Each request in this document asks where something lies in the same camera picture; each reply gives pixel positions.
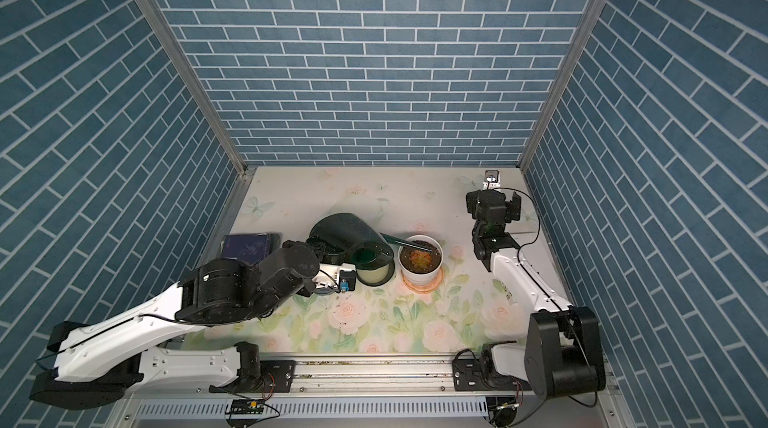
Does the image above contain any orange round coaster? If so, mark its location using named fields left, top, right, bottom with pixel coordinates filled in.
left=403, top=269, right=444, bottom=294

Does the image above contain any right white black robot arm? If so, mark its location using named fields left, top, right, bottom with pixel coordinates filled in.
left=466, top=188, right=606, bottom=400

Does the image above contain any black mounting plate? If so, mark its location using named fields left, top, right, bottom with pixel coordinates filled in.
left=208, top=360, right=296, bottom=394
left=452, top=358, right=531, bottom=392

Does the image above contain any small green circuit board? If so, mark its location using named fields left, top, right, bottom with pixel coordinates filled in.
left=225, top=399, right=265, bottom=418

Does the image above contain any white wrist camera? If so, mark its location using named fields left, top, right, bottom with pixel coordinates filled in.
left=314, top=264, right=357, bottom=293
left=482, top=169, right=502, bottom=190

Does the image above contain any green pot green succulent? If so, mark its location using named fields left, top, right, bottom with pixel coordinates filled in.
left=356, top=261, right=395, bottom=287

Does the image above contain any dark green watering can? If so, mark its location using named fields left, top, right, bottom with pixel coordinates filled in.
left=306, top=213, right=436, bottom=270

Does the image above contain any dark blue patterned book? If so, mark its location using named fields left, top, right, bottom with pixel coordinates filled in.
left=221, top=233, right=281, bottom=265

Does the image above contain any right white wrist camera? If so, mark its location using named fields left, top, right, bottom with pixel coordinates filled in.
left=482, top=169, right=502, bottom=190

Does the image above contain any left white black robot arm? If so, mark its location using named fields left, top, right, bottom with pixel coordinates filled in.
left=30, top=242, right=341, bottom=410

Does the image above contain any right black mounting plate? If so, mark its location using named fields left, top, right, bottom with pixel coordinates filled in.
left=452, top=358, right=531, bottom=392

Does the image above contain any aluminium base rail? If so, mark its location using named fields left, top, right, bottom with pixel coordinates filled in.
left=119, top=354, right=619, bottom=400

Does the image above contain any white pot orange succulent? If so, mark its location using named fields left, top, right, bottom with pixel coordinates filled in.
left=397, top=235, right=443, bottom=285

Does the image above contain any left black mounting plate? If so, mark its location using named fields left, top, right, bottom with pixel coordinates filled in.
left=208, top=360, right=296, bottom=394

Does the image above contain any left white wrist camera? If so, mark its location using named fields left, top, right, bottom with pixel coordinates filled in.
left=314, top=264, right=357, bottom=293

